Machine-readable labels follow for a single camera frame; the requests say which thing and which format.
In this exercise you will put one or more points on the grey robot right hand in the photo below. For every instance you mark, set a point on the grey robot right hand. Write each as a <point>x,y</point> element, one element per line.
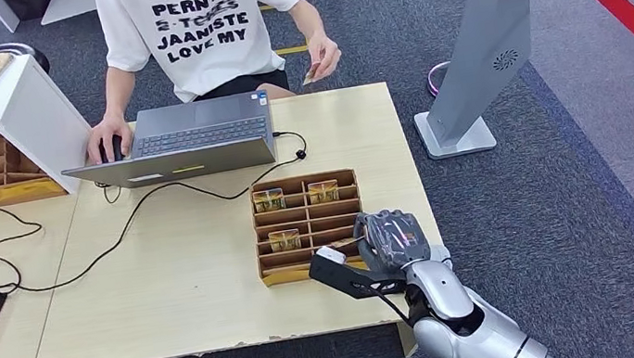
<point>394,241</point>

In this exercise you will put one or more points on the grey laptop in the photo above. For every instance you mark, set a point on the grey laptop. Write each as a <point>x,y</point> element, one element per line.
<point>199,133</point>

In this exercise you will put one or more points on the gold room key card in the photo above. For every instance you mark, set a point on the gold room key card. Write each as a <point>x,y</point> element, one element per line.
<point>285,240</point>
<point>323,191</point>
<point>268,200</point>

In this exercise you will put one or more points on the ID card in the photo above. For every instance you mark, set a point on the ID card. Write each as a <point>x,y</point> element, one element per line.
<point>311,74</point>

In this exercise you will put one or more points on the beige table leg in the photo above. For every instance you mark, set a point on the beige table leg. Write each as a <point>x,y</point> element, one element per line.
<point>406,338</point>

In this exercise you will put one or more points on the black computer mouse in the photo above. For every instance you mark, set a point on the black computer mouse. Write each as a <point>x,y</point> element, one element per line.
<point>115,149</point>

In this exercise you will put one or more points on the grey kiosk stand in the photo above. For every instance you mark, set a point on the grey kiosk stand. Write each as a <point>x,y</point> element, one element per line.
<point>489,35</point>

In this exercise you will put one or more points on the thin room key card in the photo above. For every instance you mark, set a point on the thin room key card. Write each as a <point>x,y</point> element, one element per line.
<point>347,241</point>

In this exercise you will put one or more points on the person's right hand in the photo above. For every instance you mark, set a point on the person's right hand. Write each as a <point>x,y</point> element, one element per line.
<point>106,129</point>

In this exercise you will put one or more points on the person's left hand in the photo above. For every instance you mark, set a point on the person's left hand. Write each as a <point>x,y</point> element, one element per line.
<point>326,55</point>

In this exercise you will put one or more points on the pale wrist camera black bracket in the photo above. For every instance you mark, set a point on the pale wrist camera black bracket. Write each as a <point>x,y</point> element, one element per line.
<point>336,271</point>

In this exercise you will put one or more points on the person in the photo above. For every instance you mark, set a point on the person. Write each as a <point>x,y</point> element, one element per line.
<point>204,38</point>

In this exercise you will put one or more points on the black round stool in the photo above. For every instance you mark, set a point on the black round stool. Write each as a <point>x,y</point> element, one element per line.
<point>29,52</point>

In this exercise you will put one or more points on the person's left forearm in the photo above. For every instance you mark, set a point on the person's left forearm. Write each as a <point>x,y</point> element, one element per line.
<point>308,20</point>

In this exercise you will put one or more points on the white shelf box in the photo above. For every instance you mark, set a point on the white shelf box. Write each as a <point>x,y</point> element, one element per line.
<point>22,107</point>

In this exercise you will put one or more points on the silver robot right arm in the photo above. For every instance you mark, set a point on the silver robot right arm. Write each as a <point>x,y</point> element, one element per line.
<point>475,335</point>

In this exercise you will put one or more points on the white board panel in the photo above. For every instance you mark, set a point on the white board panel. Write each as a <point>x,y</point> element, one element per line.
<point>72,4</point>

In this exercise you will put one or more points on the person's right forearm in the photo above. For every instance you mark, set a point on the person's right forearm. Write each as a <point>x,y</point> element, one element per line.
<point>121,90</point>

